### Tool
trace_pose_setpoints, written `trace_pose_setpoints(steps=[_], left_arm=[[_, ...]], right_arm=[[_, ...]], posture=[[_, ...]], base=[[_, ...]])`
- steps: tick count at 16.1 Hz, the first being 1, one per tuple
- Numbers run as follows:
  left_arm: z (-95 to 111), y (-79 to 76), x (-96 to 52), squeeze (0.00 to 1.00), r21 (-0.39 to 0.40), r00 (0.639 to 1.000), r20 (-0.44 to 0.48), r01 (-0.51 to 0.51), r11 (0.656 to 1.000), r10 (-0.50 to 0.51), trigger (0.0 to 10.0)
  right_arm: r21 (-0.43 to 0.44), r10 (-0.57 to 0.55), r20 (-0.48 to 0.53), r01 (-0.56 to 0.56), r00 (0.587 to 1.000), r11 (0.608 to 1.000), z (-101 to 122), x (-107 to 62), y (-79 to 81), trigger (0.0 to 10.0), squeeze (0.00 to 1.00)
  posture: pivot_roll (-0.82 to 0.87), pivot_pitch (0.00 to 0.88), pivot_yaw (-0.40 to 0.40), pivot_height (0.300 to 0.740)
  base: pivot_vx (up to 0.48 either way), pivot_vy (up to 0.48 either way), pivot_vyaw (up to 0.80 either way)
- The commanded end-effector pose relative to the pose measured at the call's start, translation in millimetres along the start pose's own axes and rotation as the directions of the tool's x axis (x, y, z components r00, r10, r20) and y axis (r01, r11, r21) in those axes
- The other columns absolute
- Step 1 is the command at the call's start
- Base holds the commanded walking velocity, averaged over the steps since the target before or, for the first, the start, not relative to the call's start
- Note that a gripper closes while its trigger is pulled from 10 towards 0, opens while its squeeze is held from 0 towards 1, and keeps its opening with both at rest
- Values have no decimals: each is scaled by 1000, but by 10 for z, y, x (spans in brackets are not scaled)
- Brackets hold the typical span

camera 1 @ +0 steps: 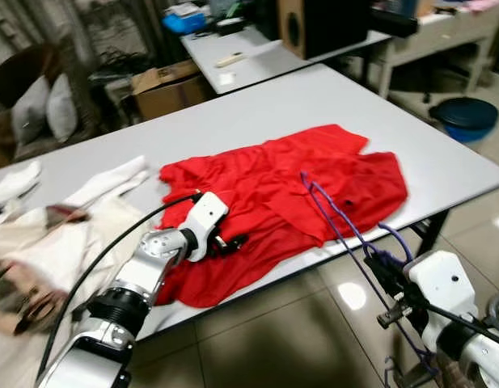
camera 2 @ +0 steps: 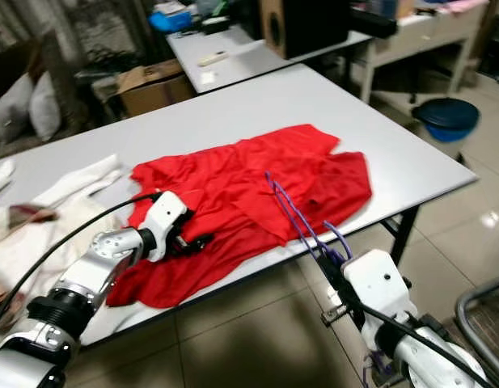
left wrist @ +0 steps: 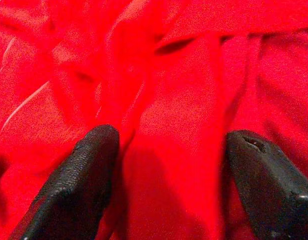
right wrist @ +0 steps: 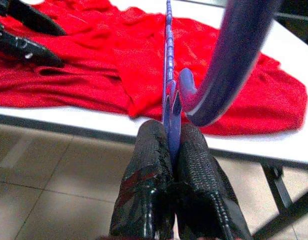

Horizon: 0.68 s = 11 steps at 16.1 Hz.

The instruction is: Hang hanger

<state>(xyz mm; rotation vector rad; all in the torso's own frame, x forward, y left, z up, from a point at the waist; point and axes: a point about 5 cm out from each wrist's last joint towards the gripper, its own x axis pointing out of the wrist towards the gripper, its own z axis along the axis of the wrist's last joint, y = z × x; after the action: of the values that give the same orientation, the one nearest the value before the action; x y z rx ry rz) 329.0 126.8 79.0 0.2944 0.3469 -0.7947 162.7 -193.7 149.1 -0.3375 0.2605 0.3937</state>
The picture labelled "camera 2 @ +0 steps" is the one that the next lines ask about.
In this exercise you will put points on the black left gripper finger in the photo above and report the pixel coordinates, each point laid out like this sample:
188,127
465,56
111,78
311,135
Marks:
202,242

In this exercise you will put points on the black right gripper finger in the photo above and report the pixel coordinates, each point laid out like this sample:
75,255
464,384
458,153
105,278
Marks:
331,260

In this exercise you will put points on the red shirt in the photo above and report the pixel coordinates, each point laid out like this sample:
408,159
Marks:
233,202

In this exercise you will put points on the purple plastic hanger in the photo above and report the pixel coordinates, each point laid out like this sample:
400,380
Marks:
298,217

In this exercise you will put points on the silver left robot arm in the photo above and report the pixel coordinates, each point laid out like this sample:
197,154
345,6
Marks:
95,259

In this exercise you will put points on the dark purple spare hanger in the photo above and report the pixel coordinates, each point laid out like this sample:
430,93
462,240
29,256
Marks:
369,373

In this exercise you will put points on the cream jacket plaid lining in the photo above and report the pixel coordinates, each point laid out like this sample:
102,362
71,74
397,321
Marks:
31,234

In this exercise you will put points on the brown cardboard box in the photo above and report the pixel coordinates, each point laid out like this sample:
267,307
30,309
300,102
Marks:
156,90

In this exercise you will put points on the small white table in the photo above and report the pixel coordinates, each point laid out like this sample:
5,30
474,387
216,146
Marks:
241,66

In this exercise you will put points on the blue plastic basin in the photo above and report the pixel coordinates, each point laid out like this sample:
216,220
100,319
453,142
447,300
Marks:
447,117

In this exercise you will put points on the white remote control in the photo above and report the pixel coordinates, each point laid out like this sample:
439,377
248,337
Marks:
213,58

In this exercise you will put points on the grey pillow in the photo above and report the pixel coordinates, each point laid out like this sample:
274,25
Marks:
45,105
10,113

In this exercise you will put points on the blue box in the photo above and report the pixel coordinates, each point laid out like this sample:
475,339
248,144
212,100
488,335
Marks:
171,19

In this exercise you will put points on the black speaker wooden face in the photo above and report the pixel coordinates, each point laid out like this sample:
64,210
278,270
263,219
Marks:
306,28

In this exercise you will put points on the black bar speaker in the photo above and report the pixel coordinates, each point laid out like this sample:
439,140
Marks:
374,23

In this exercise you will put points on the brown armchair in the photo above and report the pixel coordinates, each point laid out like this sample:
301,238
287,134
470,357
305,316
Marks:
10,61

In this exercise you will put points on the white desk with drawers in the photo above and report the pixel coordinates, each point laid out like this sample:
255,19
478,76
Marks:
435,28

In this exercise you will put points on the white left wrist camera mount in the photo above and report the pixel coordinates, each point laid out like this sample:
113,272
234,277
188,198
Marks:
164,218

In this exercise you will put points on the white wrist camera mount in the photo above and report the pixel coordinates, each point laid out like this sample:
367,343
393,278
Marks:
378,287
164,218

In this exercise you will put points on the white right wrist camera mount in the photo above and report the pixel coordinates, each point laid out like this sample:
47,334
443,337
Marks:
378,287

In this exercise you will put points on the black table leg frame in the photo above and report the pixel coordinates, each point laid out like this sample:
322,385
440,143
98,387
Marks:
403,234

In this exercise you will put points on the grey metal frame chair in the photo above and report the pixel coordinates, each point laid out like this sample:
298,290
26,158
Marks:
467,311

